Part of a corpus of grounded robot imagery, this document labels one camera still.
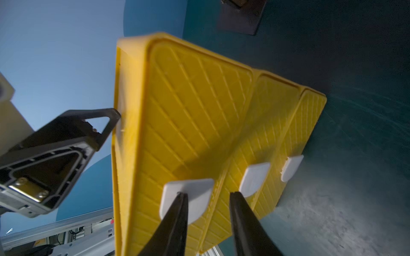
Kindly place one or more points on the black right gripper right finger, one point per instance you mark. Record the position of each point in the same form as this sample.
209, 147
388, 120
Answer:
250, 238

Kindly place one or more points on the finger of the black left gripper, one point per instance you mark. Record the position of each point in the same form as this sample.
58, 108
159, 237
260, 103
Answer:
94, 126

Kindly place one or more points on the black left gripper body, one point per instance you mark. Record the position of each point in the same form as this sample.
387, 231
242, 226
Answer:
38, 173

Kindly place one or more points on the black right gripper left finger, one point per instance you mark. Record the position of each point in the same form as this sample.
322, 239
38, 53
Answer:
170, 237

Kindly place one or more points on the yellow plastic drawer cabinet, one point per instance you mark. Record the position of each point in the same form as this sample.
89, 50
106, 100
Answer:
188, 113

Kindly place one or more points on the yellow drawer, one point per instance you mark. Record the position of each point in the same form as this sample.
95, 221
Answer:
292, 143
182, 107
256, 166

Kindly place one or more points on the yellow top drawer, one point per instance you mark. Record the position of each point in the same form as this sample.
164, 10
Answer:
182, 107

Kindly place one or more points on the yellow bottom drawer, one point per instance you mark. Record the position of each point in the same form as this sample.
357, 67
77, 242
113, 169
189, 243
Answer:
292, 143

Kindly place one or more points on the aluminium frame rail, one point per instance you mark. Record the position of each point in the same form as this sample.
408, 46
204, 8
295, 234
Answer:
27, 236

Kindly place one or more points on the dark tree base plate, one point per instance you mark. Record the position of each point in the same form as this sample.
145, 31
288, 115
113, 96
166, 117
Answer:
241, 16

